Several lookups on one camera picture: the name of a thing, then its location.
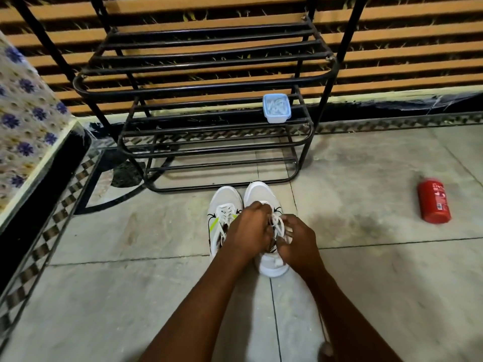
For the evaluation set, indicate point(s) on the floral patterned cloth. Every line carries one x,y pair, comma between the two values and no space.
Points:
26,120

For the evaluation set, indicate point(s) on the light blue plastic container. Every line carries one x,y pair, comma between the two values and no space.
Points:
276,107

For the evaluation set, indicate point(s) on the person's left hand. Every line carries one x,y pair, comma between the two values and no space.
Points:
247,231

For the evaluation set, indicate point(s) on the person's left fingers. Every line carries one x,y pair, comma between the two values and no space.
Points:
264,218

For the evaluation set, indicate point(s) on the person's left forearm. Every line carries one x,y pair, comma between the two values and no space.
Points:
203,309

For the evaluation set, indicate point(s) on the white sneaker with white laces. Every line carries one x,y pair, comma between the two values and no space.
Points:
264,226

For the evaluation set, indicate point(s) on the person's right forearm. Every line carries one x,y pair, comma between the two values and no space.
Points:
339,316

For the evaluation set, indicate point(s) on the white sneaker with green stripe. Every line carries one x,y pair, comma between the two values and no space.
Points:
222,218

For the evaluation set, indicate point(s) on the person's right hand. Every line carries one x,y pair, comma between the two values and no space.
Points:
300,246

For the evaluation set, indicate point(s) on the red cylindrical can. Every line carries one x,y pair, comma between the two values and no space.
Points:
434,201

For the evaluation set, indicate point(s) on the black metal shoe rack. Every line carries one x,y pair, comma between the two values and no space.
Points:
211,94

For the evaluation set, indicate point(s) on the person's right fingers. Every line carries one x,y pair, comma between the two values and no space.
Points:
283,241

